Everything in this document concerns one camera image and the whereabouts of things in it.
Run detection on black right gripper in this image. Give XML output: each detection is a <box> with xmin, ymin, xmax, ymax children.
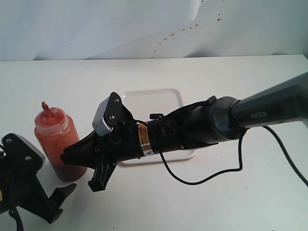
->
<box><xmin>60</xmin><ymin>121</ymin><xmax>154</xmax><ymax>193</ymax></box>

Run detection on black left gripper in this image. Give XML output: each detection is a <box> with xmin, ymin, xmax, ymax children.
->
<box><xmin>0</xmin><ymin>173</ymin><xmax>77</xmax><ymax>224</ymax></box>

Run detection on red sauce squeeze bottle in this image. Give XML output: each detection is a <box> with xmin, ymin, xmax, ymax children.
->
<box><xmin>34</xmin><ymin>102</ymin><xmax>87</xmax><ymax>182</ymax></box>

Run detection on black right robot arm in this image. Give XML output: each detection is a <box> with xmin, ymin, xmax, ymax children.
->
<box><xmin>61</xmin><ymin>73</ymin><xmax>308</xmax><ymax>192</ymax></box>

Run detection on white rectangular plastic tray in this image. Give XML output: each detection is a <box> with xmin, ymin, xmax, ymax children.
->
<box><xmin>120</xmin><ymin>89</ymin><xmax>196</xmax><ymax>167</ymax></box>

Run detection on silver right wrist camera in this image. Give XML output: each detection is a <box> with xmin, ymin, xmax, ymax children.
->
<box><xmin>92</xmin><ymin>92</ymin><xmax>133</xmax><ymax>137</ymax></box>

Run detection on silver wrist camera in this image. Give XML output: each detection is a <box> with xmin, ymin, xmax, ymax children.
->
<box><xmin>0</xmin><ymin>133</ymin><xmax>45</xmax><ymax>179</ymax></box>
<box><xmin>92</xmin><ymin>92</ymin><xmax>133</xmax><ymax>137</ymax></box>

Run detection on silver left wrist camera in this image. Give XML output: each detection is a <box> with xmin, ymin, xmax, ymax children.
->
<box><xmin>0</xmin><ymin>133</ymin><xmax>45</xmax><ymax>179</ymax></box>

